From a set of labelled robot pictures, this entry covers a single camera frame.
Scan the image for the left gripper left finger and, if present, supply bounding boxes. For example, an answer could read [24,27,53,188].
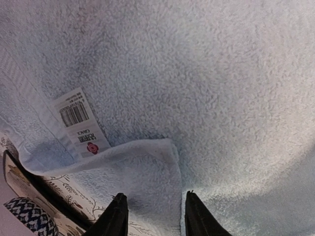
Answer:
[82,193,128,236]

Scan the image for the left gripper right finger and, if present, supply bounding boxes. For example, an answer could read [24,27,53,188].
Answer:
[185,191,231,236]

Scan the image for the floral table cloth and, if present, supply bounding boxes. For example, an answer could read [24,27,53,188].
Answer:
[0,132,158,236]

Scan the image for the light blue cloth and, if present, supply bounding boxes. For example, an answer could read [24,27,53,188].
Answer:
[0,0,315,236]

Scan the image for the pink patterned cupcake liner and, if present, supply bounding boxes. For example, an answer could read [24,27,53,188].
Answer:
[3,197,59,236]

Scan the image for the floral square plate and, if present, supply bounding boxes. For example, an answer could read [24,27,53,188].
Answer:
[3,150,93,236]

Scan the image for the white barcode towel label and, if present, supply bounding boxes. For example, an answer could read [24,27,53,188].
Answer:
[50,88,111,159]

